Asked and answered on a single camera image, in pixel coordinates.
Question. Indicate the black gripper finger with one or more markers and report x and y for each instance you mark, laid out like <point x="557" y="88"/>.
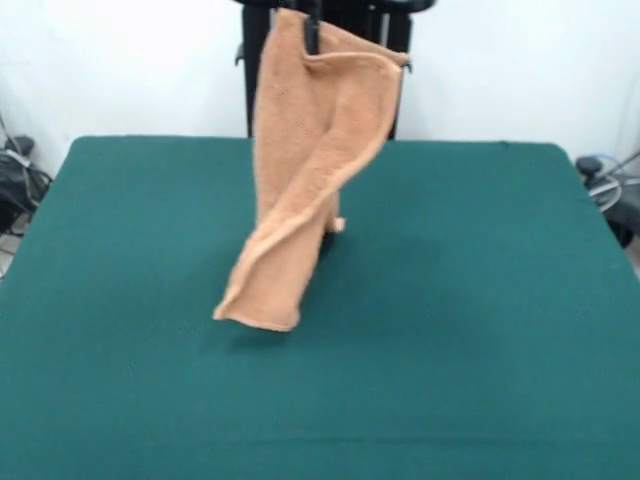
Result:
<point x="311" y="30"/>

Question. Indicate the tan terry towel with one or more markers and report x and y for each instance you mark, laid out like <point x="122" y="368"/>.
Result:
<point x="300" y="150"/>

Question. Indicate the dark green table cloth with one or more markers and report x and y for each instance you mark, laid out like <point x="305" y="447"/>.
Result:
<point x="150" y="375"/>

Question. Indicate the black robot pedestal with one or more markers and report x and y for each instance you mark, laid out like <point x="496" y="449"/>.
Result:
<point x="360" y="25"/>

